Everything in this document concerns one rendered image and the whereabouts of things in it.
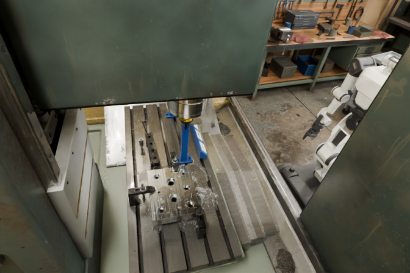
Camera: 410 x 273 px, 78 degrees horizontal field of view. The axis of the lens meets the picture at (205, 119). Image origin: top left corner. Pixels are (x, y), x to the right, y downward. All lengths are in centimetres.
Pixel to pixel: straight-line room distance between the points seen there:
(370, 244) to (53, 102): 122
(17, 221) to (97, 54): 46
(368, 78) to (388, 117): 99
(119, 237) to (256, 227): 78
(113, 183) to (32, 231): 106
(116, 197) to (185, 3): 139
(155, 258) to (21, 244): 58
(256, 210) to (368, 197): 70
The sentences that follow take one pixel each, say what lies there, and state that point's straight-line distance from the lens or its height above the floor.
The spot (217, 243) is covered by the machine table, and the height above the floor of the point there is 90.
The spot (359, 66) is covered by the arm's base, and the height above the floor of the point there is 133.
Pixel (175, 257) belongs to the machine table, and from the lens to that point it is 129.
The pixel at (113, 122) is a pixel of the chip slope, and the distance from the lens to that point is 208.
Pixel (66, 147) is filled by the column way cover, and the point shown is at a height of 142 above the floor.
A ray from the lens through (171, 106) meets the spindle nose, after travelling 92.
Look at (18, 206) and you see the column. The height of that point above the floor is 152.
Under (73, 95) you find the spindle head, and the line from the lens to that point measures 79.
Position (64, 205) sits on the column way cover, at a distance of 96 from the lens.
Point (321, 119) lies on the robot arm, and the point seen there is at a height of 81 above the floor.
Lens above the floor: 210
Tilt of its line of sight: 40 degrees down
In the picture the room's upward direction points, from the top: 7 degrees clockwise
